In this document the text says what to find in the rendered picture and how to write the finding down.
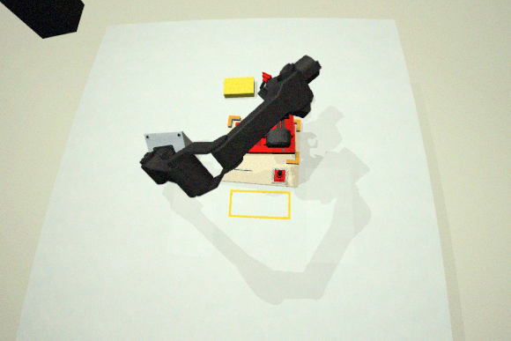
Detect yellow rectangular block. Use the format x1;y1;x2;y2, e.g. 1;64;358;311
223;77;255;98

